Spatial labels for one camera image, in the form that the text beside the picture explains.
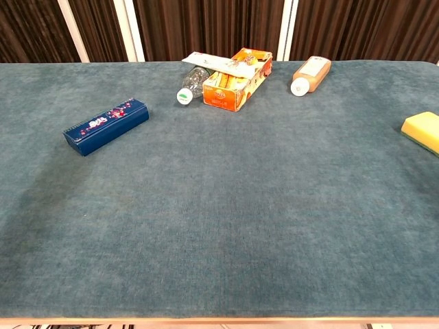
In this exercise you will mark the blue glasses case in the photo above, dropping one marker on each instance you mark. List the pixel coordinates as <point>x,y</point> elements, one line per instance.
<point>106,132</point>

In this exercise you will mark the teal table cloth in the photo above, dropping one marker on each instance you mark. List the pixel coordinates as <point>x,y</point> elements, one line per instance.
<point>219,205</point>

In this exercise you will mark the orange carton box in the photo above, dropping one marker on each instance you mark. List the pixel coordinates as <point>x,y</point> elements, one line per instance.
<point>223,96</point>

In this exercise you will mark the clear plastic bottle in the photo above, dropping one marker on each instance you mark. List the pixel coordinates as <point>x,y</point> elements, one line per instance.
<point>193,84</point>

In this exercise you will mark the white toothpaste box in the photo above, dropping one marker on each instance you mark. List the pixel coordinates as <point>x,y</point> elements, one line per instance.
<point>219,65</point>

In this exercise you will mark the brown bottle white cap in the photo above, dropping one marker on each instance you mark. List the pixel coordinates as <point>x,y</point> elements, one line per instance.
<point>313,73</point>

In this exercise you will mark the dark brown pleated curtain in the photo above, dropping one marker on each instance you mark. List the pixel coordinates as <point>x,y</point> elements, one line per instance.
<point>205,27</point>

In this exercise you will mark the yellow sponge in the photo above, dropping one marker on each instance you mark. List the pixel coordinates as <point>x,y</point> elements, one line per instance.
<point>423,130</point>

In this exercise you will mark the white frame post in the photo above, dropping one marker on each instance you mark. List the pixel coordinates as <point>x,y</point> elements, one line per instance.
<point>129,31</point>
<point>287,31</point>
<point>73,31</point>

